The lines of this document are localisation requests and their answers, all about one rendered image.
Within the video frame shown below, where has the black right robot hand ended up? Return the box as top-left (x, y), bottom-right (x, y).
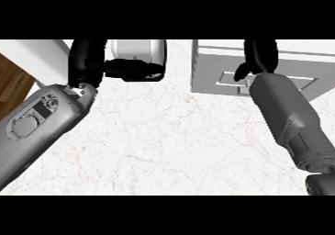
top-left (232, 39), bottom-right (279, 83)

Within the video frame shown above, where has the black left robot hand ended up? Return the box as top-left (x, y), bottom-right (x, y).
top-left (67, 39), bottom-right (167, 90)

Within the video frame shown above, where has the silver can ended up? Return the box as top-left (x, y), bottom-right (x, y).
top-left (110, 39), bottom-right (169, 83)

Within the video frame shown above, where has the grey drawer unit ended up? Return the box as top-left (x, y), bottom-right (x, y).
top-left (191, 39), bottom-right (335, 103)

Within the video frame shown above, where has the white cabinet panel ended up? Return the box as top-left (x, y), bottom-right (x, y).
top-left (0, 39), bottom-right (73, 90)

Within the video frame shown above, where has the brown wooden panel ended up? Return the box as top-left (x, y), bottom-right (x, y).
top-left (0, 49), bottom-right (39, 127)

